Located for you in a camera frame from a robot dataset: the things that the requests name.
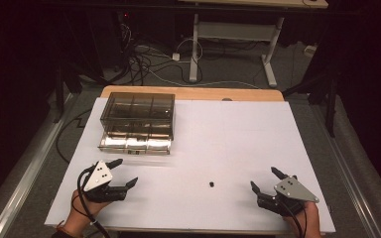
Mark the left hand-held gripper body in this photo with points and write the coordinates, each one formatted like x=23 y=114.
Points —
x=98 y=178

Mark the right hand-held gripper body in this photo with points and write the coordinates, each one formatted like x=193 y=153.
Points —
x=292 y=191

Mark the small black object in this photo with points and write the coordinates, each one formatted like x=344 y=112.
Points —
x=212 y=184

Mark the transparent brown drawer box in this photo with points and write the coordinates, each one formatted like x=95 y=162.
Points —
x=137 y=112

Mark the person's right hand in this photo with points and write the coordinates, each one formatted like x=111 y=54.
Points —
x=311 y=221

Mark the person's left hand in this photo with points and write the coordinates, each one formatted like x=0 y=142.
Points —
x=79 y=214

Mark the white table sheet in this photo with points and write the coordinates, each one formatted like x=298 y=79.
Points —
x=228 y=142

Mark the black metal stand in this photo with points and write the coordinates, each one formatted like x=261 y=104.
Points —
x=59 y=95
x=331 y=109

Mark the white power adapter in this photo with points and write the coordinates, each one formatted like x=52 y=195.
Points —
x=176 y=56

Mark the white power strip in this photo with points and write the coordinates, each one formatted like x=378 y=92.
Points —
x=310 y=50

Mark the white-legged desk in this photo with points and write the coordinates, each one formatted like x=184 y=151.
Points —
x=234 y=31

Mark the aluminium floor rail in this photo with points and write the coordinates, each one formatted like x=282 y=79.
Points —
x=347 y=172
x=29 y=168

